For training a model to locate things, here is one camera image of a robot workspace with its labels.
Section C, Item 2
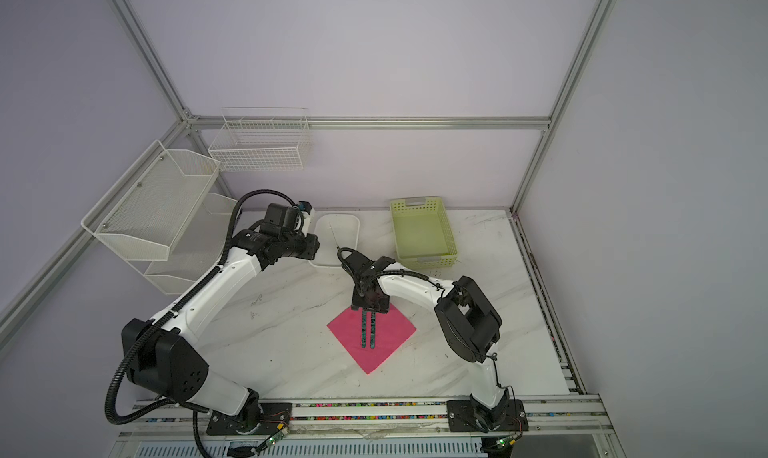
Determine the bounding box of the spoon with teal handle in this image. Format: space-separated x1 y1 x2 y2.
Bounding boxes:
360 309 368 349

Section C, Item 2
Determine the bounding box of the fork with teal handle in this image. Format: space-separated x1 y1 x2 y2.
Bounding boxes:
369 312 377 350

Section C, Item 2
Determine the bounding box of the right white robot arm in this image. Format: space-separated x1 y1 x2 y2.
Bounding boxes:
338 247 511 432

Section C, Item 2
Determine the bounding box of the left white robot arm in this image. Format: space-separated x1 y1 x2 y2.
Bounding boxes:
105 201 319 433

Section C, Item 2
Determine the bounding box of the white plastic tray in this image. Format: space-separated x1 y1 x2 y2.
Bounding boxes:
310 213 360 273

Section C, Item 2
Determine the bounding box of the white mesh lower shelf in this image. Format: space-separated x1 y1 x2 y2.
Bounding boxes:
128 193 236 295

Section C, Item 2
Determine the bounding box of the green perforated plastic basket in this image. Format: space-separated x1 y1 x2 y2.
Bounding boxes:
390 196 458 270

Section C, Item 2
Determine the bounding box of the white wire wall basket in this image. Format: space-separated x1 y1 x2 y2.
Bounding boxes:
208 108 312 172

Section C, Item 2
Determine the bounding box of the aluminium frame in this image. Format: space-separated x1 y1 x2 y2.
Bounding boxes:
1 0 618 355

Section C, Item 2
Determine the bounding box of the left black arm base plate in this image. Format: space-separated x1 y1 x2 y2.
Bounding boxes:
206 402 293 436

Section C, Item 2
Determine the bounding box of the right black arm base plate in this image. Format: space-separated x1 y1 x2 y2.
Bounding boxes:
446 398 529 433

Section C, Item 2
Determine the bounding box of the black corrugated cable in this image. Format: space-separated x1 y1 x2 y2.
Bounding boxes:
104 188 301 458

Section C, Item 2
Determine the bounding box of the aluminium front rail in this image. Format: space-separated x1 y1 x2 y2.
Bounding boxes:
116 393 616 442

